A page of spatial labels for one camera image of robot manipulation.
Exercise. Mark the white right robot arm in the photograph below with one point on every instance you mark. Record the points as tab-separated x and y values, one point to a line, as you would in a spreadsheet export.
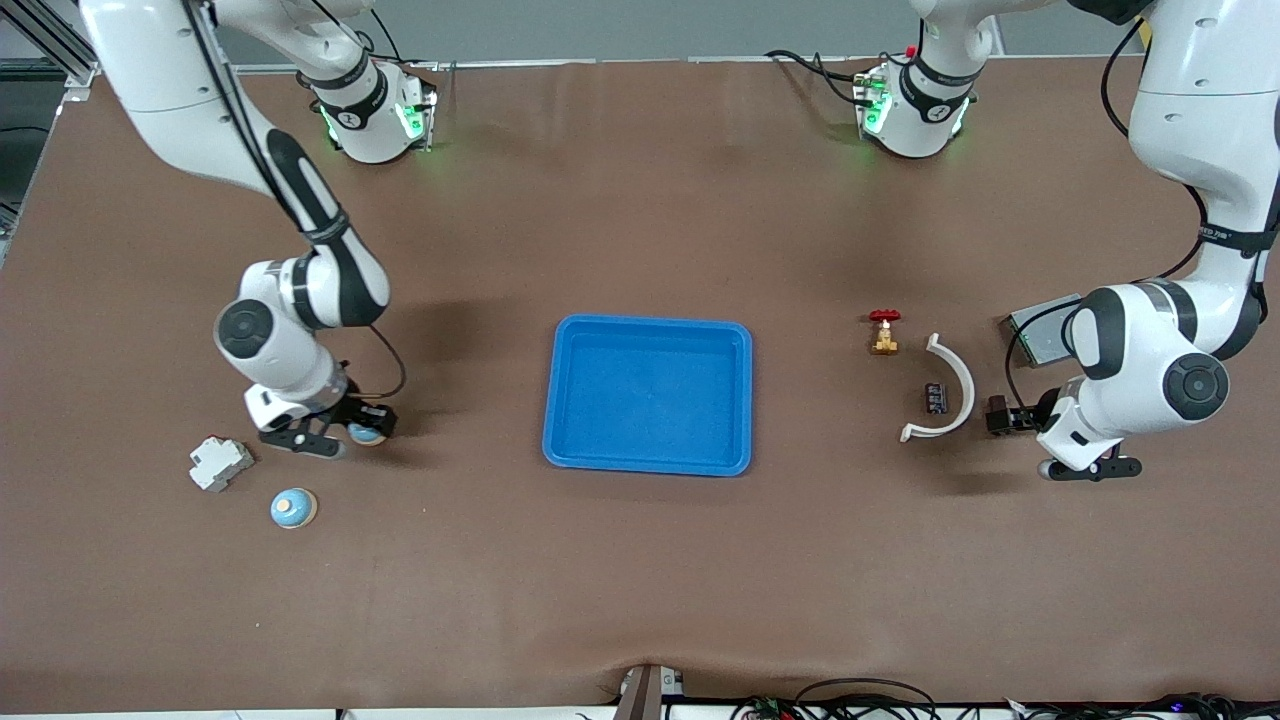
170	100

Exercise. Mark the aluminium profile stub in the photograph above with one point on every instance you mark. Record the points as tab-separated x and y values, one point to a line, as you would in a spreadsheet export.
645	700

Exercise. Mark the dark electrolytic capacitor silver stripe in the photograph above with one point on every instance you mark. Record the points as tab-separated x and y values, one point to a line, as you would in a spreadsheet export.
936	398

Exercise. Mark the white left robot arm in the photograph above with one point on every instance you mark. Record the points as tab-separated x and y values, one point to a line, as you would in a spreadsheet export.
1200	110

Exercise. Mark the blue plastic tray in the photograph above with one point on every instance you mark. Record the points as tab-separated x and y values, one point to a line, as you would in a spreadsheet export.
648	400

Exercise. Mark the white circuit breaker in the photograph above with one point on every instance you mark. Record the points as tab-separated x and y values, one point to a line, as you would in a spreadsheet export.
220	464

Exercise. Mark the white semicircular plastic bracket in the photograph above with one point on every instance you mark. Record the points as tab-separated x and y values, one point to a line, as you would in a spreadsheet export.
968	385

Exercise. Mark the blue bell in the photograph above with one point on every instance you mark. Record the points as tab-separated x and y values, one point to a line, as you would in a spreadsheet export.
293	508
365	436

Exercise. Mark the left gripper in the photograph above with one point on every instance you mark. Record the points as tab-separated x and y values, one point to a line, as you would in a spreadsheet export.
1026	415

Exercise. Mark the brass valve red handwheel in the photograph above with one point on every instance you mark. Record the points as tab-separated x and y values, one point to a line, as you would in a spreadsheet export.
884	343

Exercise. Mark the aluminium frame extrusion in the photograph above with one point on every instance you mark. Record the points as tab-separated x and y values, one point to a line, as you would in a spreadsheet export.
62	45

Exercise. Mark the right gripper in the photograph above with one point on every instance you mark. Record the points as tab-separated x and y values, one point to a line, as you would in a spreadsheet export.
356	411

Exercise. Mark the silver metal module box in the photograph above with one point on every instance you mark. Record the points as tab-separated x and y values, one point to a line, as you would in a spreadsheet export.
1040	335

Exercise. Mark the brown electrolytic capacitor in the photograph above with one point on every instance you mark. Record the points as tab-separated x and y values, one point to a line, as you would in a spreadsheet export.
994	404

